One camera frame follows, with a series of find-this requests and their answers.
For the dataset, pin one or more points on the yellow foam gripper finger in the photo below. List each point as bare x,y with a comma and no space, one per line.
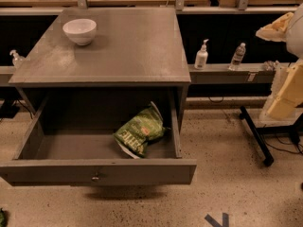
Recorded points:
279,30
286,93

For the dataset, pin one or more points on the green jalapeno chip bag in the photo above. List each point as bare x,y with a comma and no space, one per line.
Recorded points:
134,136

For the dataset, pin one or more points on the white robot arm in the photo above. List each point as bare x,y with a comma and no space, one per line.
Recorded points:
295,44

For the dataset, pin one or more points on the grey cabinet counter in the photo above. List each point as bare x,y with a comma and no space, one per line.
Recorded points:
134,48

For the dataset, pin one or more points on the round metal drawer knob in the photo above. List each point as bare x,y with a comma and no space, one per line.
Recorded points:
95,178

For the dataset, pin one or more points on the grey open top drawer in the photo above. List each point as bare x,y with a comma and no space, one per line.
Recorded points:
71,139

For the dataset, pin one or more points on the clear plastic water bottle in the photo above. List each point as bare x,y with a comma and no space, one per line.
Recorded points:
237,57

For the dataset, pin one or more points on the black stand base bar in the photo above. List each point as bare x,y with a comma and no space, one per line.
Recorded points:
244,115

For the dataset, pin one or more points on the white pump lotion bottle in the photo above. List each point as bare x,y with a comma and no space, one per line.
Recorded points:
201,56

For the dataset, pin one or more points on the white ceramic bowl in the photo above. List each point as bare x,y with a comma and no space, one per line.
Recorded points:
80,31

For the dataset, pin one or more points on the clear pump sanitizer bottle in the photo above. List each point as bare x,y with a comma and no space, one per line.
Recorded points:
17,60

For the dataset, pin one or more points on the grey metal shelf rail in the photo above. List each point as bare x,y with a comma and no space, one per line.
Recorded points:
218,73

